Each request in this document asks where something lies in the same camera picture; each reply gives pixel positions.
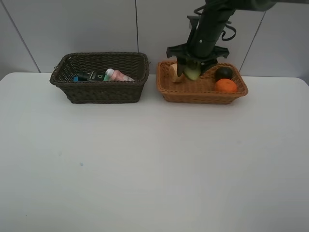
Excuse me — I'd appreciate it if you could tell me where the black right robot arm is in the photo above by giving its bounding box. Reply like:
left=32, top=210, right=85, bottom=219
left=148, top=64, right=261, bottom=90
left=166, top=0, right=277, bottom=76

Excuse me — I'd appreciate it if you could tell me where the avocado half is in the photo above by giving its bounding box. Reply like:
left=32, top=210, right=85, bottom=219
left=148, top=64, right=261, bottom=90
left=183, top=60, right=201, bottom=81

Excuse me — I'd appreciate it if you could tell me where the dark brown wicker basket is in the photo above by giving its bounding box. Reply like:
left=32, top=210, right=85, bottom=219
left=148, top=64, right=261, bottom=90
left=50, top=52, right=149, bottom=104

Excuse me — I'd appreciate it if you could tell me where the dark green pump bottle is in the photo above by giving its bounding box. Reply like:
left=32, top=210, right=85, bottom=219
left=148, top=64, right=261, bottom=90
left=77, top=71, right=109, bottom=82

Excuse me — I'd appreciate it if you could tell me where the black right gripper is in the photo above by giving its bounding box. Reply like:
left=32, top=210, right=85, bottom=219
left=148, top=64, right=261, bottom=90
left=166, top=7, right=229, bottom=77

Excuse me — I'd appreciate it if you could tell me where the orange mandarin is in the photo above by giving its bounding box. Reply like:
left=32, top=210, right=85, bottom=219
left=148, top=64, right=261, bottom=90
left=215, top=79, right=238, bottom=93

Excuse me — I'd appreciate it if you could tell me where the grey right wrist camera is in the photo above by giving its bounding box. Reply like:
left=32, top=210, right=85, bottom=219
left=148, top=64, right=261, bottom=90
left=187, top=15, right=200, bottom=29

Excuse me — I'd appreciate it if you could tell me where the red yellow peach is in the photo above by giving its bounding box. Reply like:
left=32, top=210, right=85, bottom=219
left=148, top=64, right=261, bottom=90
left=169, top=63, right=185, bottom=83

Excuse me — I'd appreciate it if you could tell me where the pink small bottle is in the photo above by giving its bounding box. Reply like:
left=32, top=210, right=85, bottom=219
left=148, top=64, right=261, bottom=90
left=104, top=69, right=134, bottom=82

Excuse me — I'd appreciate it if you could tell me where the orange wicker basket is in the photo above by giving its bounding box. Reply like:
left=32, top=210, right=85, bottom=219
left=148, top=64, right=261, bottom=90
left=156, top=61, right=248, bottom=104

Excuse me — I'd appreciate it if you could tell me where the dark purple mangosteen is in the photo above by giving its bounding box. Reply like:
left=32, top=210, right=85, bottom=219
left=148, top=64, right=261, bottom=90
left=214, top=67, right=233, bottom=82

